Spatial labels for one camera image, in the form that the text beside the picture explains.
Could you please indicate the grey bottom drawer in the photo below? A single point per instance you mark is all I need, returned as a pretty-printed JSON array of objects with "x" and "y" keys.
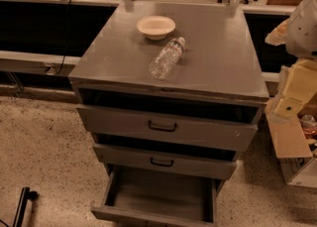
[{"x": 149, "y": 198}]

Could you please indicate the grey drawer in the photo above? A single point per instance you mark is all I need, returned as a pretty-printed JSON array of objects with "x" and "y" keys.
[
  {"x": 151, "y": 160},
  {"x": 149, "y": 198},
  {"x": 181, "y": 130}
]

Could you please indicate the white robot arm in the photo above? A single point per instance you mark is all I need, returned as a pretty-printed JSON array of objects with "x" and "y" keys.
[{"x": 298, "y": 83}]

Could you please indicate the grey drawer cabinet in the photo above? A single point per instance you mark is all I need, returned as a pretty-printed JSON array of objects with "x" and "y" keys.
[{"x": 217, "y": 78}]

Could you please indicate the grey top drawer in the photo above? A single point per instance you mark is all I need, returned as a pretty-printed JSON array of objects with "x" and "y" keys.
[{"x": 181, "y": 130}]

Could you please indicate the grey middle drawer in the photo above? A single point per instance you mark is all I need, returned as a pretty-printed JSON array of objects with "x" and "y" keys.
[{"x": 151, "y": 160}]

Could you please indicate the clear plastic water bottle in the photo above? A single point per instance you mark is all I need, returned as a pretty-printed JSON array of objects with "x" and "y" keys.
[{"x": 162, "y": 65}]

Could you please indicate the white paper bowl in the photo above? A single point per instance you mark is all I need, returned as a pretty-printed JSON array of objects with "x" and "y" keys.
[{"x": 155, "y": 27}]

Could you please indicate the cardboard box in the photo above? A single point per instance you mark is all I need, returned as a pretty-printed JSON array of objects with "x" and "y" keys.
[{"x": 298, "y": 166}]

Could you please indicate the black bar object on floor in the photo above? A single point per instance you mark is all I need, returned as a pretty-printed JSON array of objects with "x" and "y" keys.
[{"x": 26, "y": 195}]

